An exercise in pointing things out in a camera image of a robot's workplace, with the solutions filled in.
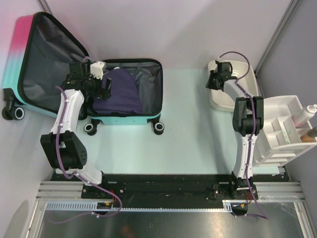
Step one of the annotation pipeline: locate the right aluminium frame post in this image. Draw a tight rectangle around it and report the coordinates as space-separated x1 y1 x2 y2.
254 0 302 76

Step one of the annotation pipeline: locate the pink teal gradient bottle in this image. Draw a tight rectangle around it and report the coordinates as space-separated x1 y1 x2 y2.
292 104 317 127

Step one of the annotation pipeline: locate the cream plastic basin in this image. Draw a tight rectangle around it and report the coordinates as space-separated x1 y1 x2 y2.
210 60 259 112

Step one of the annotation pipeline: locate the aluminium frame post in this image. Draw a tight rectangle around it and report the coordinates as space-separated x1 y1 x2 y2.
254 0 302 76
37 0 53 15

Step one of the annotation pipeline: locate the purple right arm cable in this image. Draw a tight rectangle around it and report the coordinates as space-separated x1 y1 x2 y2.
217 51 270 220

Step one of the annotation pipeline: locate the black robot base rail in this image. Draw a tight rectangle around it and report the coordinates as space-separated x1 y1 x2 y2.
41 174 290 214

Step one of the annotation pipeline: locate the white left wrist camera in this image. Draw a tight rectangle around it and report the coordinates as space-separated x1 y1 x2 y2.
90 61 106 80

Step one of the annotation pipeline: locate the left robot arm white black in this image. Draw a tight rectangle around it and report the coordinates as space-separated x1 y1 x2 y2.
40 60 111 198

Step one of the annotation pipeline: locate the left aluminium frame post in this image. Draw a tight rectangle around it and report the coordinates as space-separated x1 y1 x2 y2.
37 0 53 15

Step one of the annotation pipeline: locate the white divided organizer tray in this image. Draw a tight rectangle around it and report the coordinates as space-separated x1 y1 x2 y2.
253 95 317 167

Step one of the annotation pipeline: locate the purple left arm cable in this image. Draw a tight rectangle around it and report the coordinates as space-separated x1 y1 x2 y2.
47 56 123 225

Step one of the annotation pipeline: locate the dark purple garment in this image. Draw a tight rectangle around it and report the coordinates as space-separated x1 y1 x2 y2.
93 68 143 115

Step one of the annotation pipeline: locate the aluminium extrusion crossbar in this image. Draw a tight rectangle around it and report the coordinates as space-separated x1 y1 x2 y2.
36 181 305 202

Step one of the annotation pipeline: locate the white slotted cable duct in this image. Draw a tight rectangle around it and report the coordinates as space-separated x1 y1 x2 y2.
46 200 247 212

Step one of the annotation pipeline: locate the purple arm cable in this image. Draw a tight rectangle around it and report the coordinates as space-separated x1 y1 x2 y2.
217 51 270 220
47 56 123 225

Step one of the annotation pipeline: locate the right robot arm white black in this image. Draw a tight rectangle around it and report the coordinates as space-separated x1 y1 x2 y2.
206 60 264 179

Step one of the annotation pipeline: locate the pink and teal children's suitcase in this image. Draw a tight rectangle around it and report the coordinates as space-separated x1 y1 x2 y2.
2 12 164 135

